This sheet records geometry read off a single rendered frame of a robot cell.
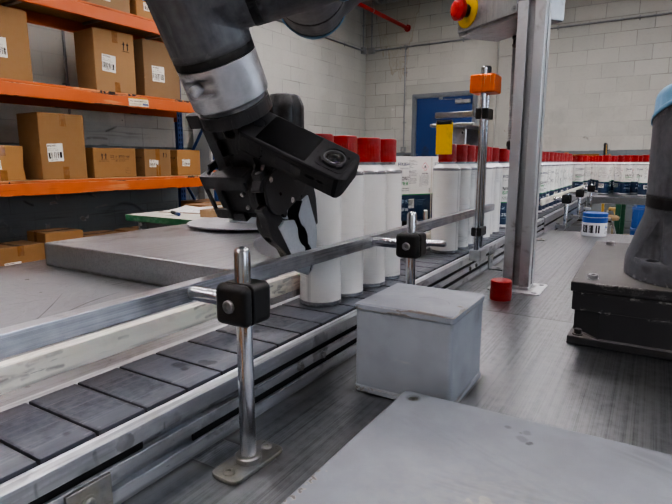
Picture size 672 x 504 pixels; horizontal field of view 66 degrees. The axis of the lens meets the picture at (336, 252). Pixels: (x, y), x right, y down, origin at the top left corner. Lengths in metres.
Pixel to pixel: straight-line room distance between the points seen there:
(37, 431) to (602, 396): 0.48
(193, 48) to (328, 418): 0.34
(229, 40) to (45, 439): 0.33
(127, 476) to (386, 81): 9.34
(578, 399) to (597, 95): 8.08
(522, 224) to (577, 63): 7.77
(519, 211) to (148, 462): 0.73
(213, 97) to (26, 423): 0.29
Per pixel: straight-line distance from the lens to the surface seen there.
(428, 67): 9.31
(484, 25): 1.04
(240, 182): 0.53
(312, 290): 0.63
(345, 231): 0.65
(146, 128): 6.05
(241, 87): 0.49
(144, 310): 0.38
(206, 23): 0.48
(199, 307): 0.53
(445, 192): 0.99
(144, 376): 0.47
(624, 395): 0.59
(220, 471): 0.42
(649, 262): 0.71
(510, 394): 0.55
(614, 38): 8.66
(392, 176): 0.76
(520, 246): 0.96
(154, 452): 0.41
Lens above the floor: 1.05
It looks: 10 degrees down
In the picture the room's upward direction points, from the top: straight up
